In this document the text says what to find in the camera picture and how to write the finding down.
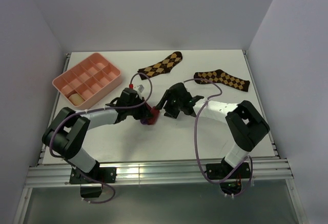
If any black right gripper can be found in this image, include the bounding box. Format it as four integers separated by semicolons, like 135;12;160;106
155;89;183;119

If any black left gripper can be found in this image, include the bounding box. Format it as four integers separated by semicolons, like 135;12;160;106
127;97;153;120

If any maroon purple orange-toe sock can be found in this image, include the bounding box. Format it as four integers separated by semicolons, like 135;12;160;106
140;107;160;125

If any tan maroon purple-striped sock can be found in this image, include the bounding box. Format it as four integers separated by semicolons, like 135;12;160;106
68;93;85;106

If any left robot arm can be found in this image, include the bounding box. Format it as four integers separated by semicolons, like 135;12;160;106
42;101;155;182

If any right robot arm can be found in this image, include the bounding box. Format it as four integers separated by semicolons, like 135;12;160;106
155;90;270;178

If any brown argyle sock left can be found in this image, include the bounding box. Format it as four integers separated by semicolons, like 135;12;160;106
137;51;183;80

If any brown argyle sock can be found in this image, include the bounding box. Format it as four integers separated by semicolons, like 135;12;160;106
137;51;183;80
193;69;250;92

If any pink divided organizer tray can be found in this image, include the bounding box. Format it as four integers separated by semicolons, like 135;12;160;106
52;53;122;110

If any brown argyle sock right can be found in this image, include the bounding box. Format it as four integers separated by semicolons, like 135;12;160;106
193;69;250;92

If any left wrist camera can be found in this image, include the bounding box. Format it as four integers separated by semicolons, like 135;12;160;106
119;84;144;106

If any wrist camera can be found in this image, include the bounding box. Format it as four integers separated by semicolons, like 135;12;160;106
169;83;204;103
119;84;144;106

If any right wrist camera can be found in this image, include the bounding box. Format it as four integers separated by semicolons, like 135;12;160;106
169;83;204;103

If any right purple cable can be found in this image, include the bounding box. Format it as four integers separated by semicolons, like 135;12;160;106
183;78;254;199

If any purple cable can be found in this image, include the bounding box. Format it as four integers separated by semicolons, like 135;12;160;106
183;78;254;199
49;72;154;204

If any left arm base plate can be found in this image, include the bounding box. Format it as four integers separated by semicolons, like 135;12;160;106
69;167;117;185

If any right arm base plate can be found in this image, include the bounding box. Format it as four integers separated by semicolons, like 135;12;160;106
205;162;251;180

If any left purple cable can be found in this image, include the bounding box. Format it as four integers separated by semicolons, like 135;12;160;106
49;72;154;204

